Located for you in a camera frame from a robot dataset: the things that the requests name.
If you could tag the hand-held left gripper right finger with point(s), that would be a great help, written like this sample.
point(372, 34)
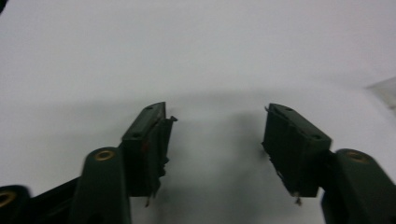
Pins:
point(295, 155)

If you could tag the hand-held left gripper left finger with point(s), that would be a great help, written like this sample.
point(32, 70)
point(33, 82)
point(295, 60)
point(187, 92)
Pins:
point(143, 155)

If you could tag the clear acrylic photo frame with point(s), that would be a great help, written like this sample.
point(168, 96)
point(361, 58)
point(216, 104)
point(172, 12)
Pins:
point(386, 90)

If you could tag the white table mat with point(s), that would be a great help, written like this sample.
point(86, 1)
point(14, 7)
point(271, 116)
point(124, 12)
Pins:
point(199, 46)

